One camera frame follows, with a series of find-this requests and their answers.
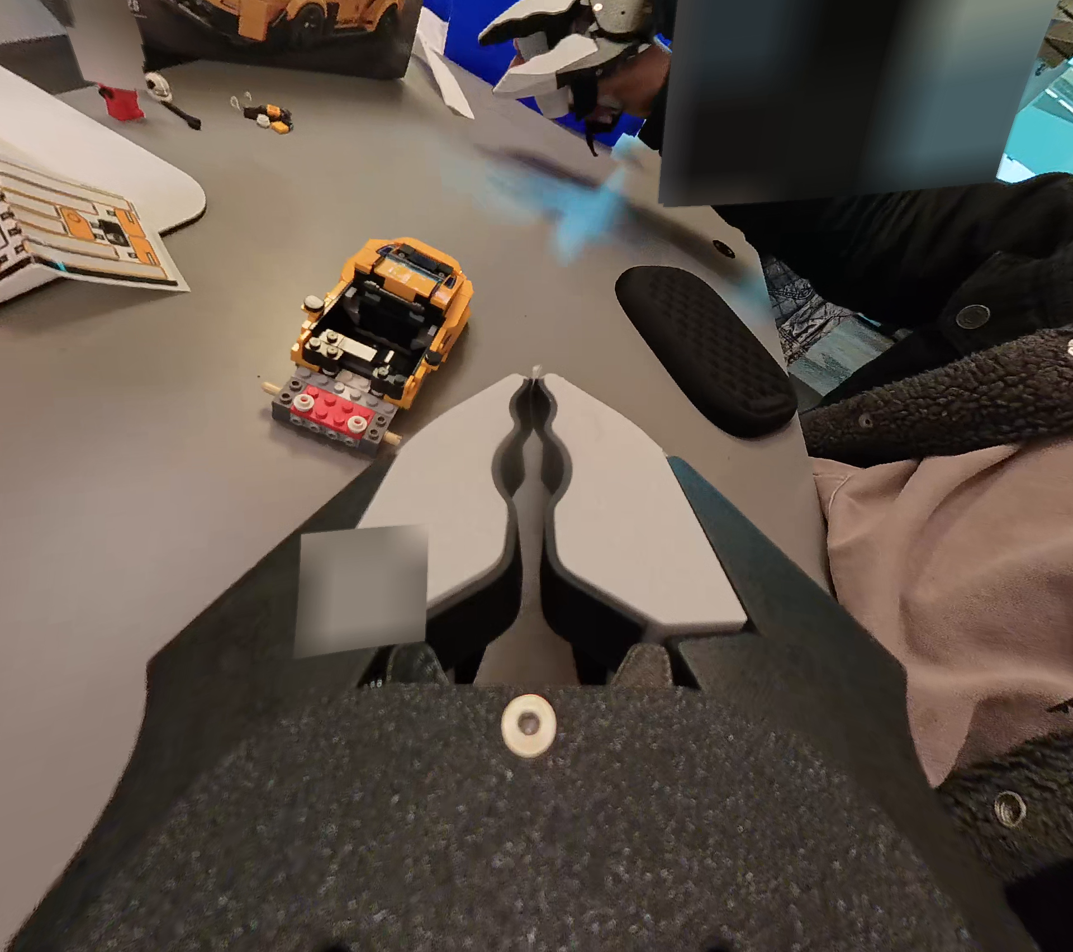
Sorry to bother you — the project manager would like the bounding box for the black textured wrist rest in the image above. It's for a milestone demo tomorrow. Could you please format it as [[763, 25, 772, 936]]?
[[614, 264, 797, 440]]

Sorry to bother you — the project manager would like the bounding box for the person's right hand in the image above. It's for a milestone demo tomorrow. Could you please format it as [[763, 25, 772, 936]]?
[[599, 42, 673, 135]]

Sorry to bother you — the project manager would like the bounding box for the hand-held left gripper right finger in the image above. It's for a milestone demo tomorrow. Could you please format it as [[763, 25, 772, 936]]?
[[535, 375, 749, 687]]

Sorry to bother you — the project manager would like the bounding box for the person's beige hoodie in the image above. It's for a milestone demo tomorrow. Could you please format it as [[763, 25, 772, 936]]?
[[813, 436, 1073, 785]]

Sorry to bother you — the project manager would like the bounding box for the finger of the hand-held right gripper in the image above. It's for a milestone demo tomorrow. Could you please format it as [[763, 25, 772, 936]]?
[[492, 36, 601, 103], [478, 0, 590, 46]]

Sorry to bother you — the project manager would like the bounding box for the white stand with clear rods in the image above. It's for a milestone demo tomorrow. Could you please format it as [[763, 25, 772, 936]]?
[[0, 67, 206, 236]]

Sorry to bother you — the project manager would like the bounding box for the yellow lego car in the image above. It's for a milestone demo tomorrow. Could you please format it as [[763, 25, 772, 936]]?
[[260, 238, 472, 454]]

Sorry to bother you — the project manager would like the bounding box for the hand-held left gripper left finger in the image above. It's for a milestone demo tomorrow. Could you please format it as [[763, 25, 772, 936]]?
[[359, 375, 539, 680]]

